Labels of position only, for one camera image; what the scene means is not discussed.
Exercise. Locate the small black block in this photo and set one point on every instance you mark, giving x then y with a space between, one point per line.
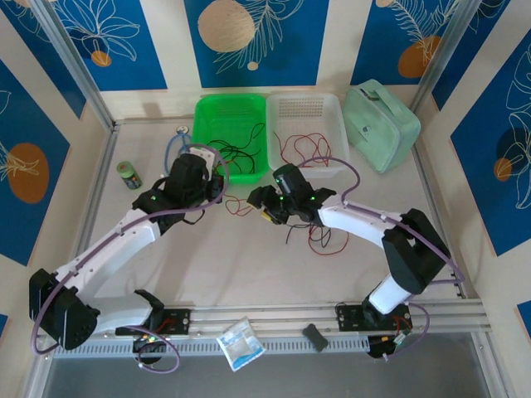
314 336

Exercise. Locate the aluminium side rail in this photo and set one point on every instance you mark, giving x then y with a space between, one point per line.
96 195
424 157

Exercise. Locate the white blue plastic packet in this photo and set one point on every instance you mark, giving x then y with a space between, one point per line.
240 344

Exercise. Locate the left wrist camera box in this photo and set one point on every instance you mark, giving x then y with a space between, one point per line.
203 156

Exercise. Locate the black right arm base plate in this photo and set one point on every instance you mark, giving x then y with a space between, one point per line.
348 319

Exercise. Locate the green plastic basket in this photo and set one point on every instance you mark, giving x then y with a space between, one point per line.
232 116

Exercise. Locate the white plastic basket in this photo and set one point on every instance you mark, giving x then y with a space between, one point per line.
307 112

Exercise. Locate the aluminium frame rail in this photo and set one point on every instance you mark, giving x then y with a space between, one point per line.
269 319

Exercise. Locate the aluminium frame post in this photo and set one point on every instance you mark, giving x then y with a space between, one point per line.
74 62
446 54

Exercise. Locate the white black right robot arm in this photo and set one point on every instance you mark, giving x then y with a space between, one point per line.
361 224

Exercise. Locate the small green bottle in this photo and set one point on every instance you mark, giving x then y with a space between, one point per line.
129 176

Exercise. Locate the mint green zipper bag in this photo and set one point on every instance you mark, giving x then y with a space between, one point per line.
381 128

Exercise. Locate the blue stethoscope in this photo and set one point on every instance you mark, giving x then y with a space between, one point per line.
183 130

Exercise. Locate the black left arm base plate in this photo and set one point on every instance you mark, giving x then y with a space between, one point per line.
180 321

